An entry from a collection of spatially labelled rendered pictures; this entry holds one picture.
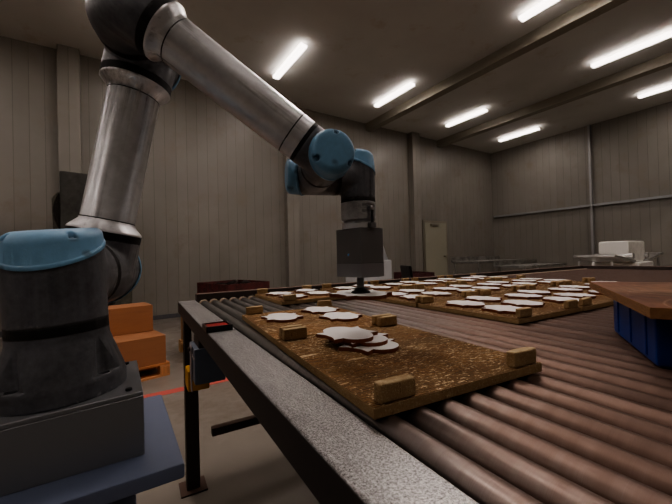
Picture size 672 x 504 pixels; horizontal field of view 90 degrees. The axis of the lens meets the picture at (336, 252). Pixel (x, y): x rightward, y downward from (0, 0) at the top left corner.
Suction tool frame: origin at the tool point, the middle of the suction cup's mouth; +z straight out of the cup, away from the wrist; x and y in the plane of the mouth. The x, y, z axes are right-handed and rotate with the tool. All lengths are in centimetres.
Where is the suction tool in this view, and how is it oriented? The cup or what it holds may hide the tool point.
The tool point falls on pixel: (360, 298)
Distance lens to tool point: 74.5
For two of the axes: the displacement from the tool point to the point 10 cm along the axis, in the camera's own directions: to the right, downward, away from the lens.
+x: -8.0, 0.1, -5.9
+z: 0.3, 10.0, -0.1
